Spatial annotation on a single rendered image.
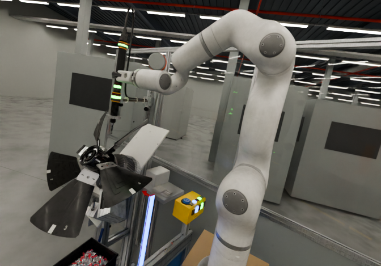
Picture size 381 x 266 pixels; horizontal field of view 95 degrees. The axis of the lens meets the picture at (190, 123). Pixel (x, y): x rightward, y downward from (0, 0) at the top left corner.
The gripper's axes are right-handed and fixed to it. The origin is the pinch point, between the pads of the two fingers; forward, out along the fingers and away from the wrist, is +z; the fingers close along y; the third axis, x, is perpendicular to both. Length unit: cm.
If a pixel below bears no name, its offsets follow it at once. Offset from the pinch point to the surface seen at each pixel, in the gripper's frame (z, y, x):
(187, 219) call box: -41, 21, -63
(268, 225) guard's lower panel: -72, 70, -73
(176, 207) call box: -33, 21, -61
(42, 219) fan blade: 4, -24, -68
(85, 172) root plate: 8, -7, -52
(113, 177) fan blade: -11.8, -3.2, -46.9
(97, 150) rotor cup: 6.1, -3.0, -39.6
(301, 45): -65, 71, 39
